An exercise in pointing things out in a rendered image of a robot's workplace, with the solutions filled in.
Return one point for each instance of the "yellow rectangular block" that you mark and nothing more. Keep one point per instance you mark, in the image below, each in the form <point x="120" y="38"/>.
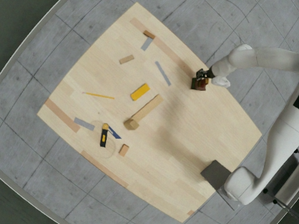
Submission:
<point x="141" y="91"/>

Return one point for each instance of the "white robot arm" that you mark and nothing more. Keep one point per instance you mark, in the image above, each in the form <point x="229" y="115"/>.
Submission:
<point x="283" y="137"/>

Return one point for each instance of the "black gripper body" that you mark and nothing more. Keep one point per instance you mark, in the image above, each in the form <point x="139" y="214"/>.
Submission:
<point x="210" y="73"/>

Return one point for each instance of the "grey flat bar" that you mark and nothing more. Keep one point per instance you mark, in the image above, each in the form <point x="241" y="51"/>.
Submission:
<point x="84" y="124"/>
<point x="163" y="73"/>

